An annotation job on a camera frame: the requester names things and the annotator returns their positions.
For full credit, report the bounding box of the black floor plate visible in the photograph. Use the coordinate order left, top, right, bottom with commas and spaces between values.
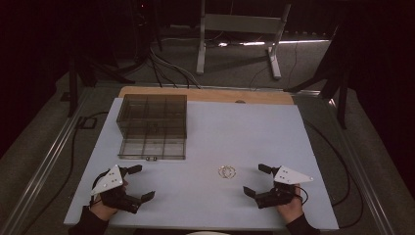
78, 116, 98, 129

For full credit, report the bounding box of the white rounded object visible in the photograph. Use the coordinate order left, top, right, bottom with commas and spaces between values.
185, 230, 232, 235

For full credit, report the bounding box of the person's right hand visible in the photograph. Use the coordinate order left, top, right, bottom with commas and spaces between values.
277, 184, 305, 226

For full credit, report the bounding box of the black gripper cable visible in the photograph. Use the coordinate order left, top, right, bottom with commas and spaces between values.
294, 185, 309, 207

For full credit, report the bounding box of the black tripod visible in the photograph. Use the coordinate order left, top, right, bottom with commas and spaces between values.
128, 0, 164, 65

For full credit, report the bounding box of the bundle of floor cables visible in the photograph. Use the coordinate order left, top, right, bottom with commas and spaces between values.
147, 45, 203, 90

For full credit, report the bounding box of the person's left hand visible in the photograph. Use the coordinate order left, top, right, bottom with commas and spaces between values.
88, 195, 120, 222

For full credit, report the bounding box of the aluminium floor rail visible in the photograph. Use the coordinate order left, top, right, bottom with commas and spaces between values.
0, 87, 96, 235
326, 97, 396, 235

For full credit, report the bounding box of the black metal stand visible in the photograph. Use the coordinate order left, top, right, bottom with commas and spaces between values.
60, 57, 136, 118
283, 19, 351, 130

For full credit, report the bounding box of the thin black cable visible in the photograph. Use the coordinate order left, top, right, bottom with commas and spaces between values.
249, 41, 300, 92

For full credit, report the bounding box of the white metal stand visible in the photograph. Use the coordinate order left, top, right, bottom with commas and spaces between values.
196, 0, 293, 80

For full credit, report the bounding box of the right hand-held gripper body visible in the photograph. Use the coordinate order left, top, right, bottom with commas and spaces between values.
254, 164, 314, 210

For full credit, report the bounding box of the black floor cable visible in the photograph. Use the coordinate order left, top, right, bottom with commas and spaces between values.
302, 118, 365, 230
19, 111, 110, 235

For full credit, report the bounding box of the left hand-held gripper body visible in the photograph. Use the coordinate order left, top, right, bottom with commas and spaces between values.
90, 164, 144, 215

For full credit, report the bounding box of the white table mat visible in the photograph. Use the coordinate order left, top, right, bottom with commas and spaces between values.
63, 97, 341, 232

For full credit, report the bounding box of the smoky transparent drawer box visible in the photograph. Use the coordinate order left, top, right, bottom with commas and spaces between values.
115, 93, 188, 141

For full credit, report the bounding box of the wooden table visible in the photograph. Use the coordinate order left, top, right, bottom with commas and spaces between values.
117, 85, 295, 106

